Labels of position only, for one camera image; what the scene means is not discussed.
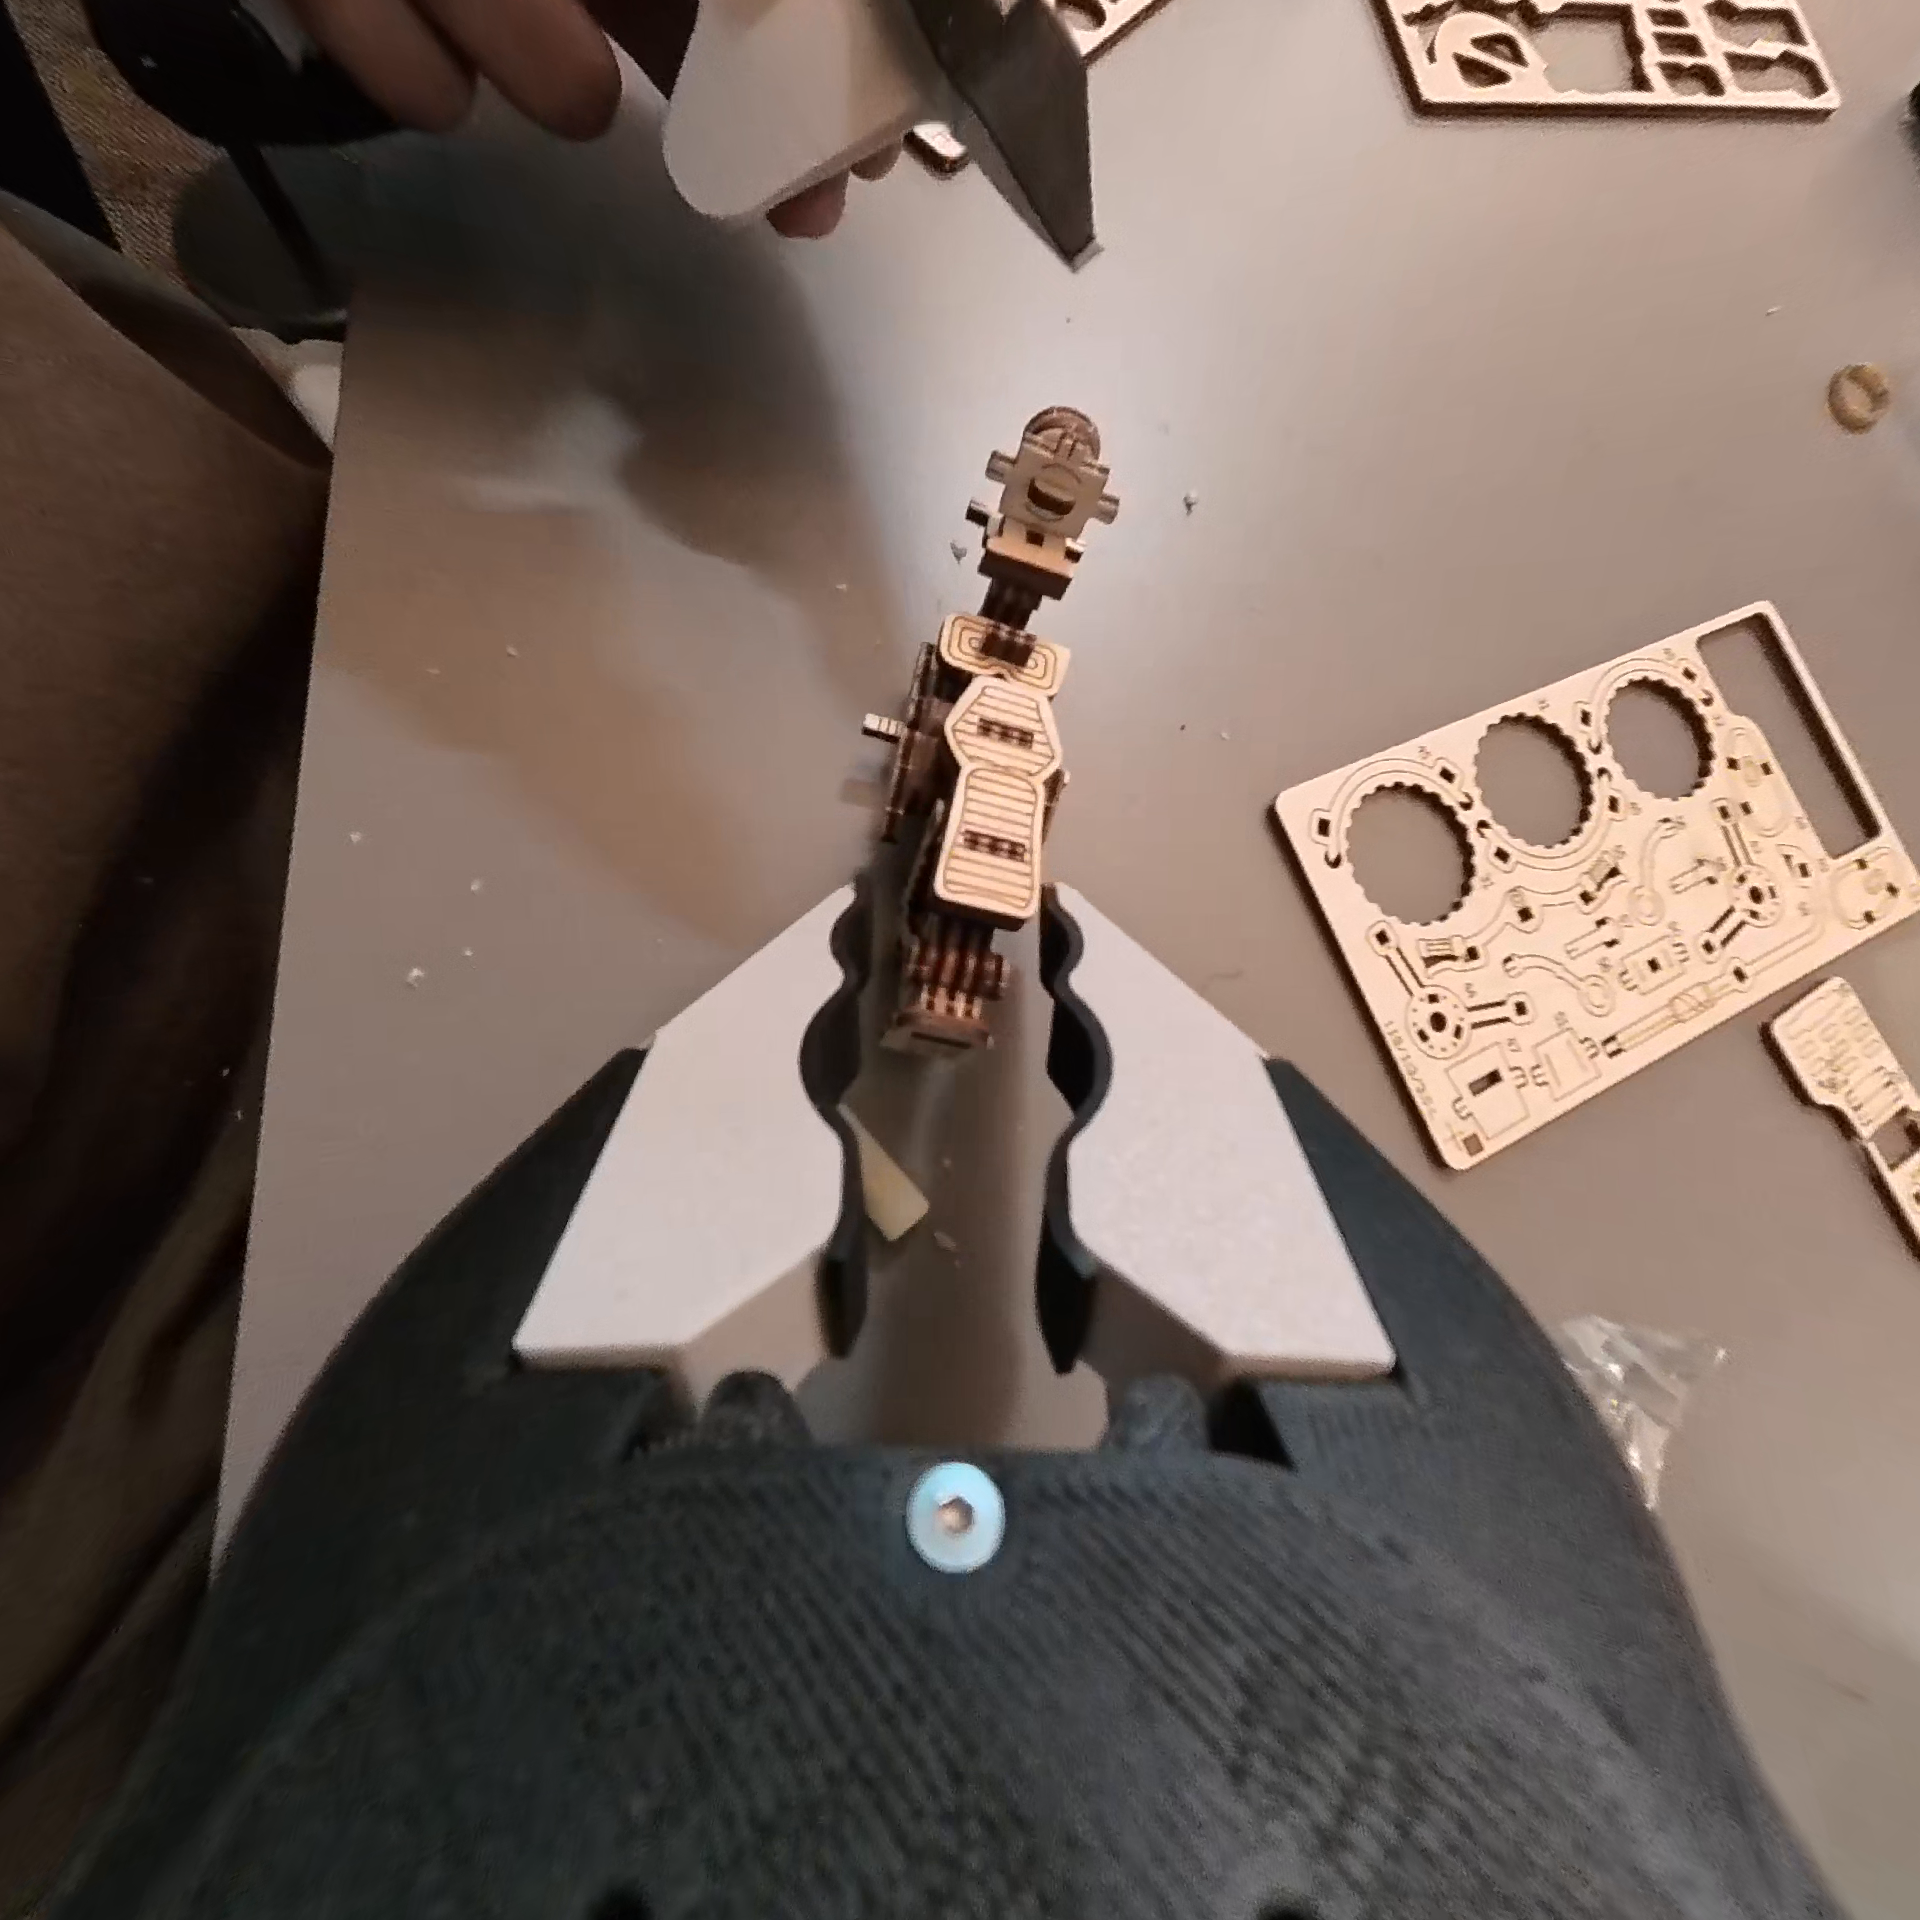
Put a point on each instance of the wooden sheet with round holes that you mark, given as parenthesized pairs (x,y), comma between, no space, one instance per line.
(1651,958)

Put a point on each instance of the wooden sheet with bone-shaped cutouts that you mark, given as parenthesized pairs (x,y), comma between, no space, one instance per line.
(1112,23)

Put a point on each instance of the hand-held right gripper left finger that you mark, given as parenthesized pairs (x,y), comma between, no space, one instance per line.
(689,1200)

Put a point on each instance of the clear bag of small parts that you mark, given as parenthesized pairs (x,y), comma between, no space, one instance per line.
(1643,1395)

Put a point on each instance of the grey desk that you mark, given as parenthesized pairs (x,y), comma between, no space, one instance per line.
(1350,449)

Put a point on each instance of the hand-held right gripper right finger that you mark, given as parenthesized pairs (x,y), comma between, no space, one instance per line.
(1202,1200)

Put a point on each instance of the person's left hand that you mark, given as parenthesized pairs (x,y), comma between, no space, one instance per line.
(482,60)

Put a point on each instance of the wooden mechanical model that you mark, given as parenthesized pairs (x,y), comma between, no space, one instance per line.
(997,810)

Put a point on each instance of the small narrow wooden sheet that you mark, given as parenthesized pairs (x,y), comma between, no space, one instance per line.
(1846,1064)

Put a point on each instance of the wooden sheet with long cutouts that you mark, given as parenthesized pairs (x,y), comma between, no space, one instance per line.
(1499,97)

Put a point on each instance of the person's brown clothing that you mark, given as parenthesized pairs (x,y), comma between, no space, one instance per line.
(122,900)

